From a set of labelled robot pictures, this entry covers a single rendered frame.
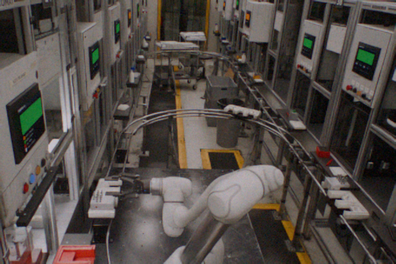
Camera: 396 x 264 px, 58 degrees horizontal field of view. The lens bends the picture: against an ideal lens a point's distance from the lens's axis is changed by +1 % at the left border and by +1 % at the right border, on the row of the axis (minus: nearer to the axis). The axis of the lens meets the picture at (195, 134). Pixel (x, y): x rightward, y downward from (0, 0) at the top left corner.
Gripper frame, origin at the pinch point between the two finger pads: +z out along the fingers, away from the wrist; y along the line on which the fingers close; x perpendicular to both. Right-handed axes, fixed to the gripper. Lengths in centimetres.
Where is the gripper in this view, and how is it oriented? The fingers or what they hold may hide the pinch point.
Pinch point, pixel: (110, 186)
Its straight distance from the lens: 184.6
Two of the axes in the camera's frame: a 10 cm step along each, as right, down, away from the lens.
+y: 0.6, -9.1, -4.1
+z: -10.0, -0.3, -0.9
